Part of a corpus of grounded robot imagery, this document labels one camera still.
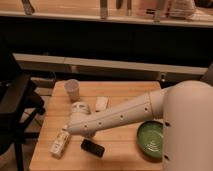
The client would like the white sponge block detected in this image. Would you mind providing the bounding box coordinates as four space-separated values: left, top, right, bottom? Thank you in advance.
95 97 109 112

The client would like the green bowl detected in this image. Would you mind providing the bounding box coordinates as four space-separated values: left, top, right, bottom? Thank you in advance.
136 121 163 159

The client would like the white plastic bottle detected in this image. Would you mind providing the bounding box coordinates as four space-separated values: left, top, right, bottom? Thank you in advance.
50 130 70 158

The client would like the black chair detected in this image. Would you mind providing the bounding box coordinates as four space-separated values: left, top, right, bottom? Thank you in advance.
0 50 45 171

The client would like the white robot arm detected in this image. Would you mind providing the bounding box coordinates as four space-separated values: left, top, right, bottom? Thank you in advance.
68 80 213 171

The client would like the translucent plastic cup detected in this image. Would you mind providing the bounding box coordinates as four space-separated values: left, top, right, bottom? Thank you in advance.
64 79 79 102

